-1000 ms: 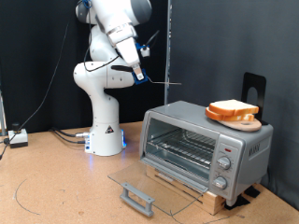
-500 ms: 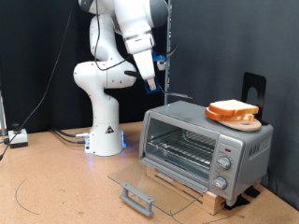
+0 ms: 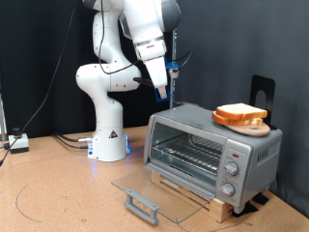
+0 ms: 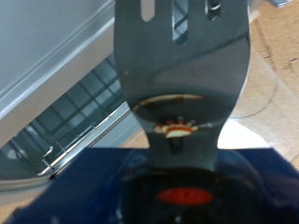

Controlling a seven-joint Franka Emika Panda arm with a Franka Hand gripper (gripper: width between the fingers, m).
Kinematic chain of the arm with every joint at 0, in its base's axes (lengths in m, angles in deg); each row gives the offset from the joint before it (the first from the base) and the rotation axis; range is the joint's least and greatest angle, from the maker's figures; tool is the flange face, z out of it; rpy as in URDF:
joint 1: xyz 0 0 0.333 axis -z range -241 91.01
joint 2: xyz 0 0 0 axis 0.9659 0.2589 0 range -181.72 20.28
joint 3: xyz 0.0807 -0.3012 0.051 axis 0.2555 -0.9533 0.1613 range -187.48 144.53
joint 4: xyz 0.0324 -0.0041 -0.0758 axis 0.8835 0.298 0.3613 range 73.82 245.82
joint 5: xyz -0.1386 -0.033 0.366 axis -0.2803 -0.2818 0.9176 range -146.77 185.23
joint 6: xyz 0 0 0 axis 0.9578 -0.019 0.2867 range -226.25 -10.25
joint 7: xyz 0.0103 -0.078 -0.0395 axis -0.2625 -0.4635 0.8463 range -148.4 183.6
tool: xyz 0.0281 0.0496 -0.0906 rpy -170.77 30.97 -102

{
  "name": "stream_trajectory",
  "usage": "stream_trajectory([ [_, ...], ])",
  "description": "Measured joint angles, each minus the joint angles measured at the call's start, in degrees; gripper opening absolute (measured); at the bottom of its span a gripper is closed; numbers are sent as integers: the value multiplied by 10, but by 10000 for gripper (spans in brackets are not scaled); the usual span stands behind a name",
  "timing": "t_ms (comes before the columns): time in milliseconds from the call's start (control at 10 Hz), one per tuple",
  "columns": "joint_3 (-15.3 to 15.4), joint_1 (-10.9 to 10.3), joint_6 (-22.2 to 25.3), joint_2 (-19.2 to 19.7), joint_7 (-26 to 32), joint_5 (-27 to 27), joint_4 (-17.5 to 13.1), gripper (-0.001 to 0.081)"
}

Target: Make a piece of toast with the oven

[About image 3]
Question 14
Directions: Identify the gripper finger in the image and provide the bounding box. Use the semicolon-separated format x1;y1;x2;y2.
157;85;168;100

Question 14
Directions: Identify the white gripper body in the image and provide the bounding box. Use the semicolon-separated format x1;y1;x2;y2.
134;35;169;89

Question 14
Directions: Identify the glass oven door with handle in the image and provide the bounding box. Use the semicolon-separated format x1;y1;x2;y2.
111;162;216;225

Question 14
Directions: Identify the silver oven knob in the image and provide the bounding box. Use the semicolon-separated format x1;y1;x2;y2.
219;182;236;197
224;161;239;177

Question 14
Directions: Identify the silver toaster oven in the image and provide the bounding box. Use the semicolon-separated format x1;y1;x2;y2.
143;103;284;215

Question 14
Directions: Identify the vertical metal pole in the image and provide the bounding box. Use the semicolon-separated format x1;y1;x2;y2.
169;27;179;109

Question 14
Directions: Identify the dark grey backdrop curtain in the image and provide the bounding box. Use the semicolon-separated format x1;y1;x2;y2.
175;0;309;218

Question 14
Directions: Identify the black metal bookend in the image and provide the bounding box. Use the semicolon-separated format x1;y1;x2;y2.
249;74;278;131

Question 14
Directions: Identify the round wooden board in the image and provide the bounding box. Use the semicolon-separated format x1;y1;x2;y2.
225;123;271;137

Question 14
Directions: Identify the black backdrop curtain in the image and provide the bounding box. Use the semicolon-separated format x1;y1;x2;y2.
0;0;175;139

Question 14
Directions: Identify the wooden block riser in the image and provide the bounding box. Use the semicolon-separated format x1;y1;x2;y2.
150;170;235;223

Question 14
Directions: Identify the black foam pad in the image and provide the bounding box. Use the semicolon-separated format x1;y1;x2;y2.
251;192;269;206
231;201;260;218

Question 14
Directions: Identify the grey emergency stop box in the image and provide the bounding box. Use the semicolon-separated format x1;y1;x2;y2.
8;127;30;155

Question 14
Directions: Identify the wire oven rack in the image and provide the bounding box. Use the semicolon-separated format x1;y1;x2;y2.
151;132;224;177

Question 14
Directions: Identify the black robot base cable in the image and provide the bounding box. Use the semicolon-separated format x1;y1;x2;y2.
53;134;91;150
51;130;94;143

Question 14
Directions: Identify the long black hanging cable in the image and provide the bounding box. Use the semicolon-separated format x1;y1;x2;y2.
0;0;79;167

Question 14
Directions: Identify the metal frame leg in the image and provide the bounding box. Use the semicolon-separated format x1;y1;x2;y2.
0;93;8;142

